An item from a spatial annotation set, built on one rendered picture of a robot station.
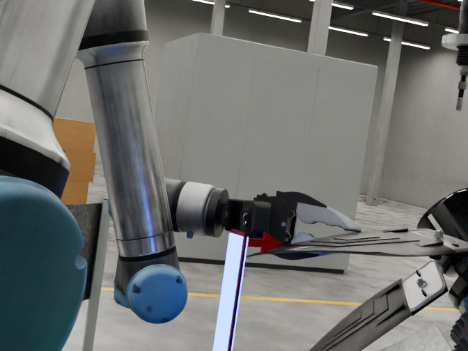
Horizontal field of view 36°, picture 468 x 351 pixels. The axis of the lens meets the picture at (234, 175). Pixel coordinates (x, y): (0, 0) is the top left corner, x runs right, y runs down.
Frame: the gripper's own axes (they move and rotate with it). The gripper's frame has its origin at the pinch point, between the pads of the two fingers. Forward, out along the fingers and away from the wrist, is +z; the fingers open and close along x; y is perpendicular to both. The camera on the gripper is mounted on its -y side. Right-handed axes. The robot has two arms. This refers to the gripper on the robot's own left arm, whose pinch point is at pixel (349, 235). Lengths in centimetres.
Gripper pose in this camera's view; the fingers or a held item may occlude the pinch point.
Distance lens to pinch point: 97.7
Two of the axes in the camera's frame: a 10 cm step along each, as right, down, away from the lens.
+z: 9.6, 1.5, -2.5
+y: 2.4, 0.9, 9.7
